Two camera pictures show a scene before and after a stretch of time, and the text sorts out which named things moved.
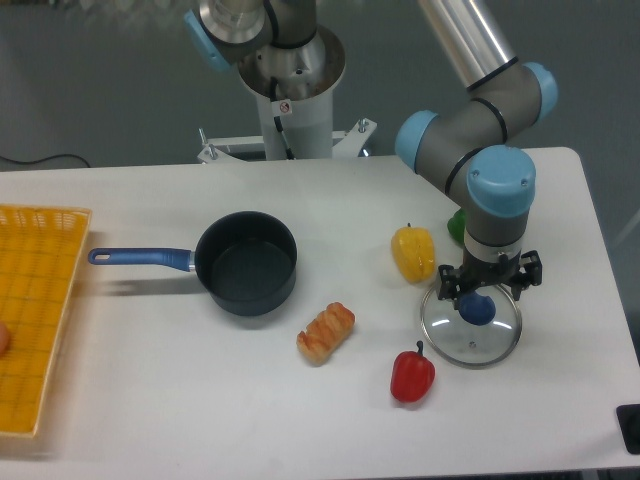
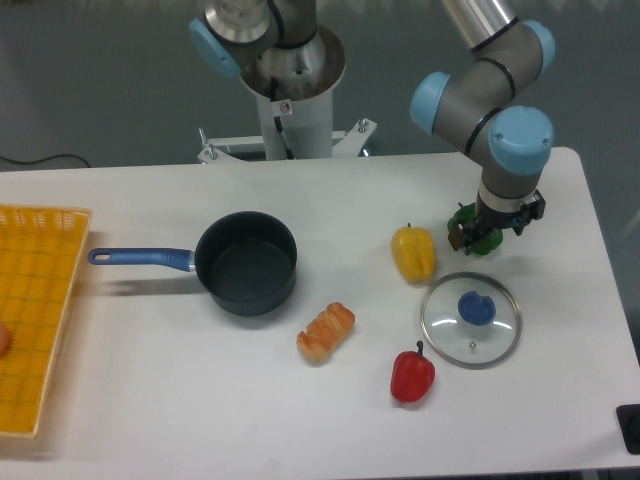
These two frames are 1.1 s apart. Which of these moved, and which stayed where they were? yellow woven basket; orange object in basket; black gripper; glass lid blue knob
Moved: black gripper
Stayed: glass lid blue knob; yellow woven basket; orange object in basket
